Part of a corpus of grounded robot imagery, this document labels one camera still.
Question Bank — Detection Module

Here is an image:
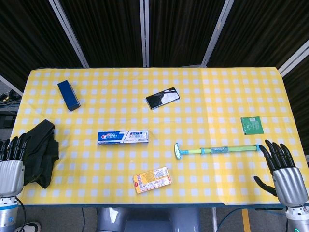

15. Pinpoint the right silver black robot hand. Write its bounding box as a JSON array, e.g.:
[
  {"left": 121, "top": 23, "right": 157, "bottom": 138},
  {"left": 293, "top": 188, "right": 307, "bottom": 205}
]
[{"left": 253, "top": 139, "right": 309, "bottom": 207}]

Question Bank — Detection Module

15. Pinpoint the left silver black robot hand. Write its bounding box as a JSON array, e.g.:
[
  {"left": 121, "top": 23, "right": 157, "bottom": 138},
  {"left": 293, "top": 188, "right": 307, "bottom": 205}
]
[{"left": 0, "top": 132, "right": 31, "bottom": 198}]

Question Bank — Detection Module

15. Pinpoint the blue white toothpaste box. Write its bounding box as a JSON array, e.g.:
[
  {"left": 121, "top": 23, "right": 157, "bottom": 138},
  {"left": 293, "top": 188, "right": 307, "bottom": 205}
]
[{"left": 97, "top": 129, "right": 149, "bottom": 145}]

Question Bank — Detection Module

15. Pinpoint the dark blue small box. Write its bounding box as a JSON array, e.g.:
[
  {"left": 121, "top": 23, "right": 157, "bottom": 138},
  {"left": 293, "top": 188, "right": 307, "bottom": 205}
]
[{"left": 57, "top": 80, "right": 81, "bottom": 112}]

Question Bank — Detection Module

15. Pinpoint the yellow printed box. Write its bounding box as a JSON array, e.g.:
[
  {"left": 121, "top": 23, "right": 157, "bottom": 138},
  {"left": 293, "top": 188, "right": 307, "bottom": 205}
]
[{"left": 133, "top": 166, "right": 172, "bottom": 194}]

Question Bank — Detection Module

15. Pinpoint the dark green cloth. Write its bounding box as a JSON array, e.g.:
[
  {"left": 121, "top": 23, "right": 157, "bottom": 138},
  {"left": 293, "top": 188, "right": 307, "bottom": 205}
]
[{"left": 23, "top": 119, "right": 60, "bottom": 189}]

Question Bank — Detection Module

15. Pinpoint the white black shoe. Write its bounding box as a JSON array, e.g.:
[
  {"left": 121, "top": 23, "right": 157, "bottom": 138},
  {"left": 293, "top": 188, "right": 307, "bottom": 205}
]
[{"left": 14, "top": 221, "right": 42, "bottom": 232}]

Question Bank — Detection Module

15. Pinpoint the green circuit board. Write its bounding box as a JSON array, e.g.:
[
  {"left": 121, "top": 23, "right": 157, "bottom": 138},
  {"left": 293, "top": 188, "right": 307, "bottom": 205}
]
[{"left": 240, "top": 116, "right": 265, "bottom": 135}]

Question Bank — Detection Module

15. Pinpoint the green blue toy water pump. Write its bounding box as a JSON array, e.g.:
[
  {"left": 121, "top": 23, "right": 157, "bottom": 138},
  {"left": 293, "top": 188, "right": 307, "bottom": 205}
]
[{"left": 174, "top": 143, "right": 263, "bottom": 160}]

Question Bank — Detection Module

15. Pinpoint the yellow white checked tablecloth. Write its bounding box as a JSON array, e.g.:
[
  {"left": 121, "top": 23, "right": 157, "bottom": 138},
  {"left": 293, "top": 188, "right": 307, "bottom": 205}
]
[{"left": 11, "top": 66, "right": 309, "bottom": 208}]

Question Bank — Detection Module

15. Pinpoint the grey robot torso base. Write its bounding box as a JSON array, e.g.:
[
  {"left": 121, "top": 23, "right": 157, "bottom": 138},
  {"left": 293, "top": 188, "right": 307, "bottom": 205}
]
[{"left": 96, "top": 207, "right": 201, "bottom": 232}]

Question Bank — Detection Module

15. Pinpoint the black smartphone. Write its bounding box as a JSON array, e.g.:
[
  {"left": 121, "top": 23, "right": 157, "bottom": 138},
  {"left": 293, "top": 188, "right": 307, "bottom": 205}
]
[{"left": 145, "top": 87, "right": 181, "bottom": 111}]

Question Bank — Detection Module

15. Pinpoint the black cable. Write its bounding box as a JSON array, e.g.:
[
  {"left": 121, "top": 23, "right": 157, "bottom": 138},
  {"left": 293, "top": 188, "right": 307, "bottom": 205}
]
[{"left": 16, "top": 197, "right": 28, "bottom": 232}]

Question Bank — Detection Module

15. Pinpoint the blue cable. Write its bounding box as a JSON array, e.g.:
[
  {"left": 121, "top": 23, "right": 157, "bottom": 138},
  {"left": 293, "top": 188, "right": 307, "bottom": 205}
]
[{"left": 218, "top": 206, "right": 287, "bottom": 232}]

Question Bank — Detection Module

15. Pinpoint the grey partition frame post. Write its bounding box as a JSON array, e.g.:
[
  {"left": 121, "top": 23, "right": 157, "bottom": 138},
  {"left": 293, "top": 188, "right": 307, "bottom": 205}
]
[
  {"left": 277, "top": 40, "right": 309, "bottom": 77},
  {"left": 201, "top": 0, "right": 234, "bottom": 68},
  {"left": 51, "top": 0, "right": 89, "bottom": 68},
  {"left": 0, "top": 74, "right": 24, "bottom": 95},
  {"left": 139, "top": 0, "right": 150, "bottom": 68}
]

